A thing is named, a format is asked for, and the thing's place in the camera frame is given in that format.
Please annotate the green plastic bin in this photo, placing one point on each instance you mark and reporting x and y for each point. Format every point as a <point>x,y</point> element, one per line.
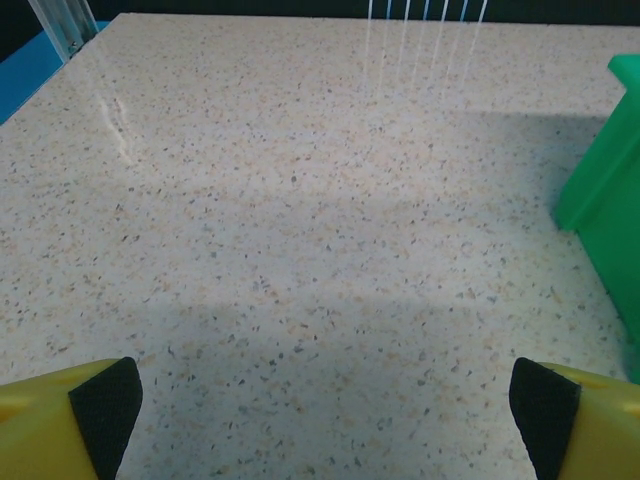
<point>610,200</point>

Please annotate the aluminium frame post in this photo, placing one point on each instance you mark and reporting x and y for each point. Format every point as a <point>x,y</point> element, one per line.
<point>65,25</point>

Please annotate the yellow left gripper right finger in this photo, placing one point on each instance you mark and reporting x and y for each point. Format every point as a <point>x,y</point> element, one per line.
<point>600,440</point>

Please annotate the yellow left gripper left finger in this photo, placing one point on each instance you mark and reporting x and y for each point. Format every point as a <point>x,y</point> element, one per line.
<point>40,440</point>

